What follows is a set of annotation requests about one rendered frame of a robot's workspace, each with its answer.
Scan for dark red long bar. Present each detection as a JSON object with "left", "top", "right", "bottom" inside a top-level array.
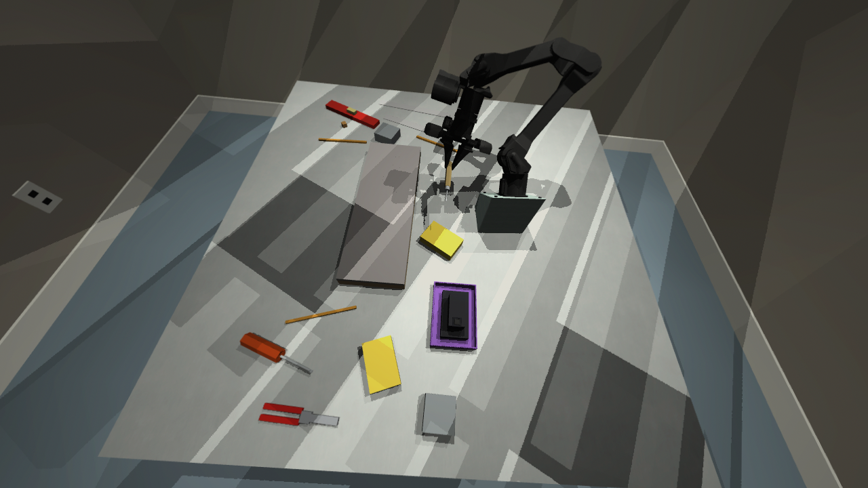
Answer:
[{"left": 325, "top": 100, "right": 380, "bottom": 129}]

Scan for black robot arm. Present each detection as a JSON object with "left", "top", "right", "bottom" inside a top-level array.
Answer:
[{"left": 431, "top": 37, "right": 601, "bottom": 197}]

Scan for orange-handled screwdriver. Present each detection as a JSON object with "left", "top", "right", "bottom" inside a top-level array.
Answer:
[{"left": 240, "top": 332, "right": 313, "bottom": 373}]

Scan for purple tray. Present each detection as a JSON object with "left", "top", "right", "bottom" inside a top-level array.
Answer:
[{"left": 430, "top": 281, "right": 477, "bottom": 350}]

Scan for yellow rectangular block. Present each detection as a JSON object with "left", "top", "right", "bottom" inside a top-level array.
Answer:
[
  {"left": 362, "top": 335, "right": 401, "bottom": 394},
  {"left": 420, "top": 221, "right": 464, "bottom": 260}
]

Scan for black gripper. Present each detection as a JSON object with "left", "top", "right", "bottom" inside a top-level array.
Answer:
[{"left": 424, "top": 108, "right": 492, "bottom": 170}]

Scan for red-handled pliers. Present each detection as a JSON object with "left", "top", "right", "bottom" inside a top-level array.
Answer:
[{"left": 259, "top": 403, "right": 339, "bottom": 426}]

